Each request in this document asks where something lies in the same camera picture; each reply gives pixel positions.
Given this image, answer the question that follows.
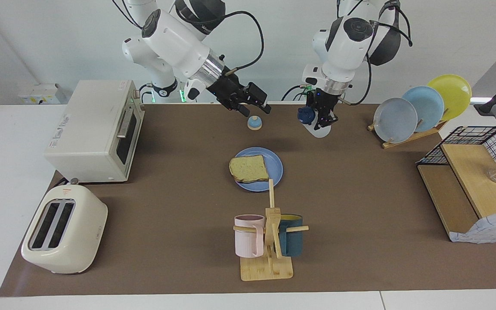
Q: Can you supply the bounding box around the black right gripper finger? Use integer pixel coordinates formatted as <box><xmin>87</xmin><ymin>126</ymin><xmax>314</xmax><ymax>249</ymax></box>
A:
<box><xmin>229</xmin><ymin>99</ymin><xmax>251</xmax><ymax>118</ymax></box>
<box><xmin>248</xmin><ymin>82</ymin><xmax>273</xmax><ymax>115</ymax></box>

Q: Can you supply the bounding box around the toast bread slice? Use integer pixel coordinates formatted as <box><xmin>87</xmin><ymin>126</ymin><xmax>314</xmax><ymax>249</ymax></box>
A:
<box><xmin>229</xmin><ymin>155</ymin><xmax>270</xmax><ymax>183</ymax></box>

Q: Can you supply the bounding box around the pale grey-blue plate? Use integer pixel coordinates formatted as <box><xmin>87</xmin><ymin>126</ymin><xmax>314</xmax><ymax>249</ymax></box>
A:
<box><xmin>373</xmin><ymin>98</ymin><xmax>418</xmax><ymax>143</ymax></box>

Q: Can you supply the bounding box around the blue round plate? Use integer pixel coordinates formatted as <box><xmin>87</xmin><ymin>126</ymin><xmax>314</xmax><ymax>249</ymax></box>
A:
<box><xmin>231</xmin><ymin>147</ymin><xmax>284</xmax><ymax>192</ymax></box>

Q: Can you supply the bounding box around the wooden plate rack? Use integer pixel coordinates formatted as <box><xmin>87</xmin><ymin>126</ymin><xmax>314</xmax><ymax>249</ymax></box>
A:
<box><xmin>368</xmin><ymin>120</ymin><xmax>449</xmax><ymax>149</ymax></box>

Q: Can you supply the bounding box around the light blue plate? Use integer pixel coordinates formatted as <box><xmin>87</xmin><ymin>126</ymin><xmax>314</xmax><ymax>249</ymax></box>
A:
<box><xmin>403</xmin><ymin>86</ymin><xmax>445</xmax><ymax>133</ymax></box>

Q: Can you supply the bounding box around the yellow plate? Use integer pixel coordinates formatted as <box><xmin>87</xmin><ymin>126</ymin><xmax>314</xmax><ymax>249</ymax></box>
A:
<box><xmin>427</xmin><ymin>74</ymin><xmax>472</xmax><ymax>122</ymax></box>

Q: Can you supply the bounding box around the brown table mat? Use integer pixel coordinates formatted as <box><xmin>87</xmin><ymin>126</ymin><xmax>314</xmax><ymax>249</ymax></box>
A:
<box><xmin>0</xmin><ymin>103</ymin><xmax>496</xmax><ymax>298</ymax></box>

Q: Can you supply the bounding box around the teal mug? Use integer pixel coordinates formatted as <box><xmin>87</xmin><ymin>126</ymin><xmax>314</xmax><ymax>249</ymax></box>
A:
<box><xmin>279</xmin><ymin>214</ymin><xmax>304</xmax><ymax>257</ymax></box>

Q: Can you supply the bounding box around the pink mug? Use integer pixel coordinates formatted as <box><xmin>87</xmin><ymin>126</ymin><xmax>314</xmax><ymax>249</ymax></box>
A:
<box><xmin>234</xmin><ymin>214</ymin><xmax>266</xmax><ymax>258</ymax></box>

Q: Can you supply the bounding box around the white toaster oven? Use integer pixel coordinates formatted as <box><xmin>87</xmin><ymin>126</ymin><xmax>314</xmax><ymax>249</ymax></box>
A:
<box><xmin>43</xmin><ymin>80</ymin><xmax>145</xmax><ymax>183</ymax></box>

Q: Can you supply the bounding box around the wooden mug tree stand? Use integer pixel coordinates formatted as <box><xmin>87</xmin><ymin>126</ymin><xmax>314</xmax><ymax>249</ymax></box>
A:
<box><xmin>233</xmin><ymin>179</ymin><xmax>310</xmax><ymax>282</ymax></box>

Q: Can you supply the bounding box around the white patterned cloth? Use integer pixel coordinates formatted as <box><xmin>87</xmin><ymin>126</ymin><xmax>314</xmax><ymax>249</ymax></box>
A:
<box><xmin>449</xmin><ymin>211</ymin><xmax>496</xmax><ymax>244</ymax></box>

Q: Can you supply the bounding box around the cream two-slot toaster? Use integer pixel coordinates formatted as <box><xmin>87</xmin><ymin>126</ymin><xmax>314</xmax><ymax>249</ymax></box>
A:
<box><xmin>21</xmin><ymin>183</ymin><xmax>109</xmax><ymax>275</ymax></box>

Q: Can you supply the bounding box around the black right base cable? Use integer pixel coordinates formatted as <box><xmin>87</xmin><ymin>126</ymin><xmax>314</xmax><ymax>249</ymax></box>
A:
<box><xmin>138</xmin><ymin>82</ymin><xmax>198</xmax><ymax>104</ymax></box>

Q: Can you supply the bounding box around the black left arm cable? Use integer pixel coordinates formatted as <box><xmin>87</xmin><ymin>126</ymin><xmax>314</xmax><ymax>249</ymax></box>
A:
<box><xmin>350</xmin><ymin>3</ymin><xmax>413</xmax><ymax>106</ymax></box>

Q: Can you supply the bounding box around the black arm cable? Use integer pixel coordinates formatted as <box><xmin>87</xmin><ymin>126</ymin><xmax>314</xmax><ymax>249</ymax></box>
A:
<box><xmin>350</xmin><ymin>3</ymin><xmax>413</xmax><ymax>106</ymax></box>
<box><xmin>175</xmin><ymin>0</ymin><xmax>266</xmax><ymax>73</ymax></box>

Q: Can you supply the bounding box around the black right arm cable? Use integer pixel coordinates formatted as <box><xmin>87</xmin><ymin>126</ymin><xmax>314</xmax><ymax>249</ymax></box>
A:
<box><xmin>175</xmin><ymin>0</ymin><xmax>266</xmax><ymax>73</ymax></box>

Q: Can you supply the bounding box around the wood and wire shelf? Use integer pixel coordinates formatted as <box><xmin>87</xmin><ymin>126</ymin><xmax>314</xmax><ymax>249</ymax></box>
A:
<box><xmin>416</xmin><ymin>126</ymin><xmax>496</xmax><ymax>242</ymax></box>

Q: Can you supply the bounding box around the white wall power box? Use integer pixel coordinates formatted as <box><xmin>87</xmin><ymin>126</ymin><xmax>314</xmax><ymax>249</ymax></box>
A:
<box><xmin>19</xmin><ymin>83</ymin><xmax>67</xmax><ymax>105</ymax></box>

